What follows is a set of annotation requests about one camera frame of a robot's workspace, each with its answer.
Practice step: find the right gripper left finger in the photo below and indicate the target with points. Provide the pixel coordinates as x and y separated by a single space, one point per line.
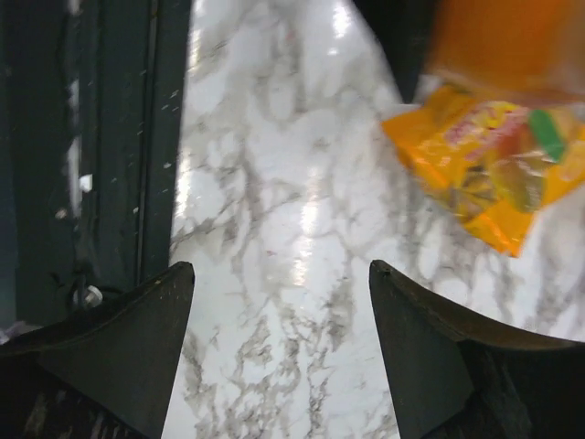
107 372

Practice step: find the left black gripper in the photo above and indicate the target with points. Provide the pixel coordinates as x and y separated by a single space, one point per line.
403 30

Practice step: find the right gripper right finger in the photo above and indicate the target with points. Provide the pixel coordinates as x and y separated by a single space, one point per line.
454 373

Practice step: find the orange juice bottle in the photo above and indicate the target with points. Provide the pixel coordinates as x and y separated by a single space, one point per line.
519 51

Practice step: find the orange mango gummy bag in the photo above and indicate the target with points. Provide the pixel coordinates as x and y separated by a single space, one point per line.
492 164

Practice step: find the black base frame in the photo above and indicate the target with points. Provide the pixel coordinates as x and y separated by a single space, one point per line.
91 105

